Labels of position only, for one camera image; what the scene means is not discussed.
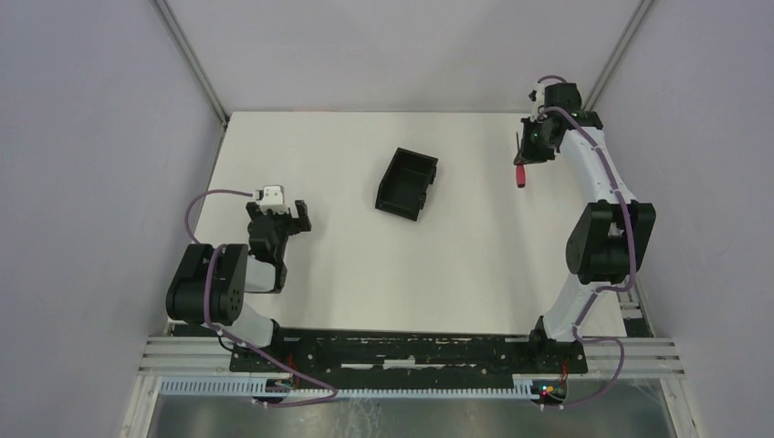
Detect red handled screwdriver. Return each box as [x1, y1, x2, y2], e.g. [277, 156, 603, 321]
[514, 133, 527, 189]

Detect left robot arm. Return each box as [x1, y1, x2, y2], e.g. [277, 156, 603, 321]
[165, 200, 312, 349]

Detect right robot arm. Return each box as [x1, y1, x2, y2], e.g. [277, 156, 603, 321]
[514, 75, 656, 354]

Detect black plastic bin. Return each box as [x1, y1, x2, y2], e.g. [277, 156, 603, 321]
[375, 148, 438, 222]

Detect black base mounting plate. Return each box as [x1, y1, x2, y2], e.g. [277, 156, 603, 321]
[228, 327, 589, 391]

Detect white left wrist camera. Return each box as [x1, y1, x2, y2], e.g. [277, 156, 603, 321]
[253, 185, 289, 214]

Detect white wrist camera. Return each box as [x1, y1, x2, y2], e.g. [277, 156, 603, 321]
[253, 185, 289, 214]
[528, 84, 545, 122]

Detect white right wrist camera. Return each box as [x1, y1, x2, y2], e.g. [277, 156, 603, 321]
[528, 84, 545, 122]

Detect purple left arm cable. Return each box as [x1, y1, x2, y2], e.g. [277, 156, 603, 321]
[183, 189, 340, 409]

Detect white slotted cable duct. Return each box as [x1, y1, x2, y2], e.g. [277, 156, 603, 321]
[158, 377, 546, 401]

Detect aluminium frame rail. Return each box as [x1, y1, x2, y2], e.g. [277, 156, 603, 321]
[139, 337, 686, 380]

